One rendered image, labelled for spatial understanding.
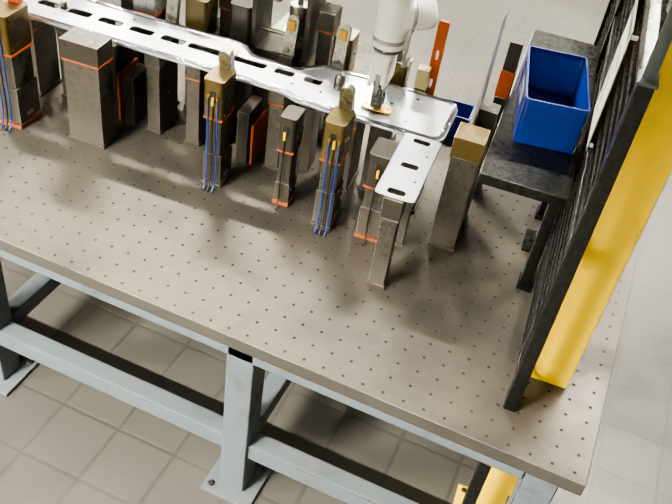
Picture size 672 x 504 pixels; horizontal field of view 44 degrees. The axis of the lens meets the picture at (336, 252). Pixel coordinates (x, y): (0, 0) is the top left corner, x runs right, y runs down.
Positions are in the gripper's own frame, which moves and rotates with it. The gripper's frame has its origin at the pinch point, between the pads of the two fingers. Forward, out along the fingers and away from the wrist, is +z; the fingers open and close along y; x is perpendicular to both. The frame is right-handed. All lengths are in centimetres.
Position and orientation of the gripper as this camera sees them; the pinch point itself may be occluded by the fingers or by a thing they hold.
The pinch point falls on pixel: (378, 98)
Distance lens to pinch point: 225.3
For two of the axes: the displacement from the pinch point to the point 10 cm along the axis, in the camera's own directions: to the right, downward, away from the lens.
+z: -1.3, 7.4, 6.6
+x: 9.4, 3.1, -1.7
